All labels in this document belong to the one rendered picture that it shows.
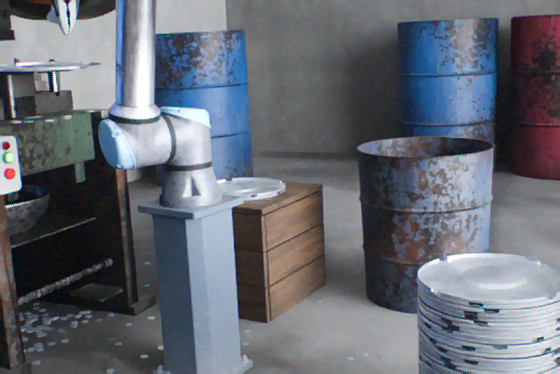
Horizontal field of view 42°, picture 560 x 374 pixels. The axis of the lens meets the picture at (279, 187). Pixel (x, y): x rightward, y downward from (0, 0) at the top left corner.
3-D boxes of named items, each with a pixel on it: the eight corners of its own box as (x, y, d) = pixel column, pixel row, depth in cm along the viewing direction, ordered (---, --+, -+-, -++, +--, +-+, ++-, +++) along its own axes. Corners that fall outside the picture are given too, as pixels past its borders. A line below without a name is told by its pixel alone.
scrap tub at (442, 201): (504, 279, 248) (506, 137, 238) (476, 325, 211) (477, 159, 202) (385, 267, 267) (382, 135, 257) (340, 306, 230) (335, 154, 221)
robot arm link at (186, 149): (222, 160, 178) (218, 104, 175) (173, 168, 170) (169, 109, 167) (196, 155, 187) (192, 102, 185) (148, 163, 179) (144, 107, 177)
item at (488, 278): (492, 249, 165) (492, 245, 165) (604, 283, 140) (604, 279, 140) (388, 274, 151) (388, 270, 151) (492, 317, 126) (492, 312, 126)
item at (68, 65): (38, 72, 180) (38, 69, 179) (-34, 69, 195) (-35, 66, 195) (123, 66, 203) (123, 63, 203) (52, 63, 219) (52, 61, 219)
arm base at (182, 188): (234, 197, 183) (231, 157, 181) (193, 210, 171) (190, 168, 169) (188, 192, 191) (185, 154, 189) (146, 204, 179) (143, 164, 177)
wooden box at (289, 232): (326, 284, 251) (323, 183, 244) (268, 323, 220) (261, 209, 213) (229, 270, 272) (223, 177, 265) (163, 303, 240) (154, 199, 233)
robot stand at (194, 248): (254, 365, 192) (244, 196, 183) (207, 395, 177) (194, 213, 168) (200, 351, 203) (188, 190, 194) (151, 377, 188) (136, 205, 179)
